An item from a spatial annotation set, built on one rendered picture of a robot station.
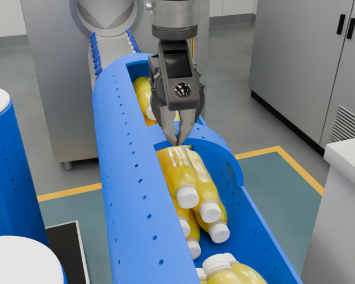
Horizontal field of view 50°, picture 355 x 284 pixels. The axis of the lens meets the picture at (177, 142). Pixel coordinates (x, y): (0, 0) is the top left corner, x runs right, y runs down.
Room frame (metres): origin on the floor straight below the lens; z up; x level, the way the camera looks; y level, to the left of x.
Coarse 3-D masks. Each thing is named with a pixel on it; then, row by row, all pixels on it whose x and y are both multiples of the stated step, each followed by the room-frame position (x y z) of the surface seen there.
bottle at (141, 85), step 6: (138, 78) 1.01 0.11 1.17; (144, 78) 1.00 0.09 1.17; (132, 84) 1.01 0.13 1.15; (138, 84) 0.98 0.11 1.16; (144, 84) 0.96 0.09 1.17; (138, 90) 0.94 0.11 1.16; (144, 90) 0.92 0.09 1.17; (138, 96) 0.92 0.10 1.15; (144, 96) 0.89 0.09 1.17; (144, 102) 0.88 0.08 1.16; (144, 108) 0.87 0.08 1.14; (144, 114) 0.88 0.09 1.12
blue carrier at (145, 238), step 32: (128, 64) 0.97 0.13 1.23; (96, 96) 0.92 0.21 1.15; (128, 96) 0.78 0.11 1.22; (96, 128) 0.80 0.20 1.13; (128, 128) 0.65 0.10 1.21; (160, 128) 0.62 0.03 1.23; (192, 128) 0.63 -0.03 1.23; (128, 160) 0.56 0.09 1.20; (224, 160) 0.71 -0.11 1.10; (128, 192) 0.48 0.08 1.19; (160, 192) 0.45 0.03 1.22; (224, 192) 0.66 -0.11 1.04; (128, 224) 0.42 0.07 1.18; (160, 224) 0.38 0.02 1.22; (256, 224) 0.52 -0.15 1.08; (128, 256) 0.36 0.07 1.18; (160, 256) 0.33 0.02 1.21; (256, 256) 0.48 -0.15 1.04
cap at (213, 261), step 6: (210, 258) 0.37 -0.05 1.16; (216, 258) 0.37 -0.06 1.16; (222, 258) 0.37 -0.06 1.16; (204, 264) 0.37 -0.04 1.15; (210, 264) 0.36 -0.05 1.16; (216, 264) 0.36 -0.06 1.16; (222, 264) 0.36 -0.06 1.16; (228, 264) 0.37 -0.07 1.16; (204, 270) 0.37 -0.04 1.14; (210, 270) 0.36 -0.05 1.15
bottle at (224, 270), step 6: (216, 270) 0.35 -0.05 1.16; (222, 270) 0.35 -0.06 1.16; (228, 270) 0.35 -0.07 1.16; (210, 276) 0.35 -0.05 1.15; (216, 276) 0.34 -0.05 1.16; (222, 276) 0.34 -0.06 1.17; (228, 276) 0.34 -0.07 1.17; (234, 276) 0.34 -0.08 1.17; (240, 276) 0.34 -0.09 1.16; (210, 282) 0.34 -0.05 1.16; (216, 282) 0.33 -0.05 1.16; (222, 282) 0.33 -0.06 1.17; (228, 282) 0.33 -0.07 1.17; (234, 282) 0.33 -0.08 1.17; (240, 282) 0.33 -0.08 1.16; (246, 282) 0.34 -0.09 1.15
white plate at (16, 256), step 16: (0, 240) 0.52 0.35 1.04; (16, 240) 0.52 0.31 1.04; (32, 240) 0.52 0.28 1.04; (0, 256) 0.48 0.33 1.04; (16, 256) 0.48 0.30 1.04; (32, 256) 0.48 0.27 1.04; (48, 256) 0.48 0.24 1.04; (0, 272) 0.45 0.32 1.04; (16, 272) 0.45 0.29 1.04; (32, 272) 0.45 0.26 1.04; (48, 272) 0.45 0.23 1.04
